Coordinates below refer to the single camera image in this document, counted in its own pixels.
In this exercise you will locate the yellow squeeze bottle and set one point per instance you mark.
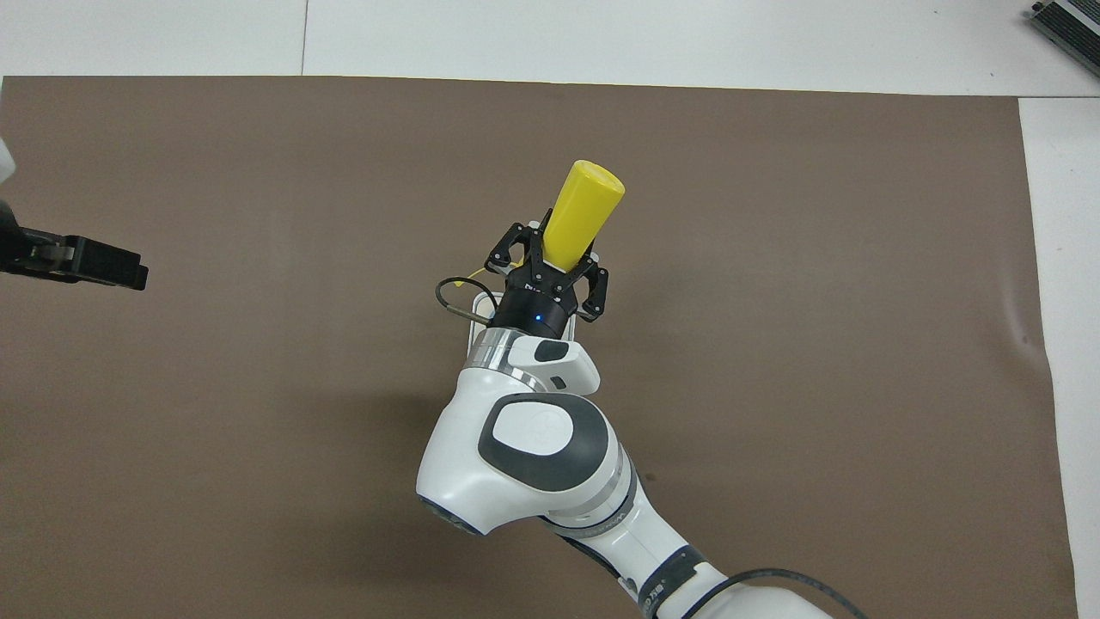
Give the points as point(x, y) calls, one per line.
point(584, 211)

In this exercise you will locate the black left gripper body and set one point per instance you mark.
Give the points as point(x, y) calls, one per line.
point(13, 245)

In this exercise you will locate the silver finned metal device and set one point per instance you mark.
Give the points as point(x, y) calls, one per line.
point(1070, 26)

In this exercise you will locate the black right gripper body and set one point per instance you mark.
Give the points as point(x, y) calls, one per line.
point(534, 305)

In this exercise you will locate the silver digital kitchen scale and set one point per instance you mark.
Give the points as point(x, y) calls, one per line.
point(483, 305)

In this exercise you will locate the brown table mat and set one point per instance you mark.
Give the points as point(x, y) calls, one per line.
point(773, 258)

